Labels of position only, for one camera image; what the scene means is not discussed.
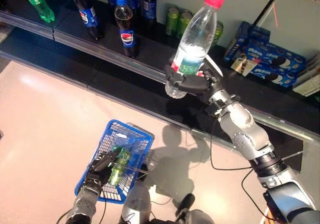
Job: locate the tall blue oreo box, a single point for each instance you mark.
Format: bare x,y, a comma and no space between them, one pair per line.
236,44

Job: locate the black robot waist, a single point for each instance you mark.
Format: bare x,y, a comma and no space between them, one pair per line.
162,221

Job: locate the black robot foot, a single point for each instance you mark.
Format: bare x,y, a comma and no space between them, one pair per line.
142,174
186,204

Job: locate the beige cardboard box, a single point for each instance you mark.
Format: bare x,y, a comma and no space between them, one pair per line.
308,81

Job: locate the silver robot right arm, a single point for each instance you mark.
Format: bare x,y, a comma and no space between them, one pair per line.
252,134

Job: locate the blue plastic shopping basket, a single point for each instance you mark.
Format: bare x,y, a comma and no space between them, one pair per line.
147,139

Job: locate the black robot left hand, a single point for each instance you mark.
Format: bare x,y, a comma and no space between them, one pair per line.
100,169

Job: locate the silver robot leg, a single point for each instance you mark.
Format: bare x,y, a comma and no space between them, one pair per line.
197,216
136,204

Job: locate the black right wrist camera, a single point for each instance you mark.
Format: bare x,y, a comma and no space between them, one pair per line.
212,110

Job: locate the black robot right foot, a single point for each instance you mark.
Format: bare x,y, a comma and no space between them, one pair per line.
186,204

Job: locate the wide blue oreo box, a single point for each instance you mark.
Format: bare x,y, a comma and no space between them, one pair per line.
277,64

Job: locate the beige wafer roll box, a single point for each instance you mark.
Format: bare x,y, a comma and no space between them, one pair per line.
243,65

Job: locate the water bottle red label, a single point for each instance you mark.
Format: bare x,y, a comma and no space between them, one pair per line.
197,34

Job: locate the silver robot left leg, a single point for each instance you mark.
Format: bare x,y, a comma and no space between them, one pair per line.
136,204

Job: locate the small blue oreo box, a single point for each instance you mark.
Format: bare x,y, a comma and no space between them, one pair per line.
260,34

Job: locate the black store shelf unit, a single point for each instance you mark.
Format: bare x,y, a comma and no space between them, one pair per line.
155,49

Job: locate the silver robot right leg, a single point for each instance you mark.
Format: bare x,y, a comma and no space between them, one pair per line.
197,216

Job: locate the black robot left foot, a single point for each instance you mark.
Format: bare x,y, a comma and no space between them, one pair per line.
142,174

